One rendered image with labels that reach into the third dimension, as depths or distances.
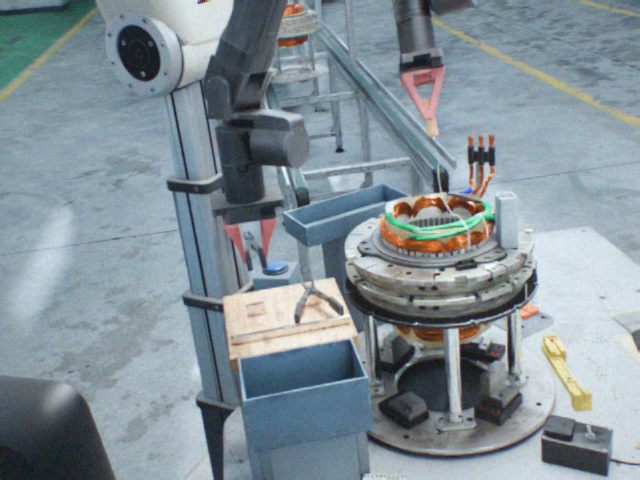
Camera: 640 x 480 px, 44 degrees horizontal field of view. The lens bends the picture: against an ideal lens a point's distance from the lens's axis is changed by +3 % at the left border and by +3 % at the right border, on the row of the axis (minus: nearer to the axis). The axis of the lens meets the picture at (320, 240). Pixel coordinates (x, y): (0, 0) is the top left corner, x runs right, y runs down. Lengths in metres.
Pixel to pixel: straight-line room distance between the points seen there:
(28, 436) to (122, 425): 2.80
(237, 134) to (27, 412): 0.90
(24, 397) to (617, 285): 1.77
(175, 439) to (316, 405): 1.80
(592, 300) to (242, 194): 0.97
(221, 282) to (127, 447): 1.35
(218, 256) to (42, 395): 1.41
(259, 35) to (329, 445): 0.56
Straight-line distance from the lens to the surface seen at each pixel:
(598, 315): 1.77
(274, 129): 1.03
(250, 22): 1.03
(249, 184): 1.08
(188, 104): 1.50
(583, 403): 1.48
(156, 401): 3.05
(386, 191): 1.72
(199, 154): 1.52
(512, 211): 1.29
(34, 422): 0.17
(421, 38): 1.28
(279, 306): 1.25
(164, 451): 2.79
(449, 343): 1.30
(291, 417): 1.07
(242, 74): 1.03
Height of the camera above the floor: 1.65
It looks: 24 degrees down
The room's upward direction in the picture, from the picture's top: 7 degrees counter-clockwise
